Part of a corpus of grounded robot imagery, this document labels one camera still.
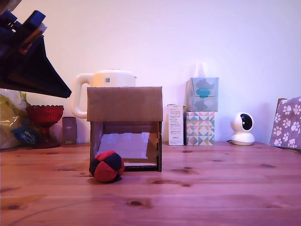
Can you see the red and navy footbag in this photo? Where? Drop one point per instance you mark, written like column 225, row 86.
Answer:
column 107, row 168

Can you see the cardboard dice tower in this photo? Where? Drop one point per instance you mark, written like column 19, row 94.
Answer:
column 124, row 103

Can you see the red glass goblet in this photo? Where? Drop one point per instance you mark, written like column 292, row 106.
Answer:
column 44, row 115

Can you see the yellow and white plastic bag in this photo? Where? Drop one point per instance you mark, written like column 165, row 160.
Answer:
column 9, row 117

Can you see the small dark grey box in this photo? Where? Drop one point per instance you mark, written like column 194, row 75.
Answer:
column 69, row 130

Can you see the cream electric kettle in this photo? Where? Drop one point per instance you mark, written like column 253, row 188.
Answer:
column 113, row 78

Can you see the tall white printed carton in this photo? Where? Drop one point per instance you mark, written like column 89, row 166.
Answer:
column 176, row 124

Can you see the white tissue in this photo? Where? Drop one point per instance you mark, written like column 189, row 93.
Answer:
column 200, row 69

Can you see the grey cloud print tissue box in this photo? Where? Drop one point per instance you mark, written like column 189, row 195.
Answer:
column 202, row 94

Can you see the geometric patterned box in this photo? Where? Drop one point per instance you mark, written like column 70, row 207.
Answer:
column 200, row 128

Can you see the grey paw print cloth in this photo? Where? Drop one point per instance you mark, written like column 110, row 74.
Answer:
column 287, row 122

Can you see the small white round camera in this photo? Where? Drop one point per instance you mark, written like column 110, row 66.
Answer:
column 242, row 129

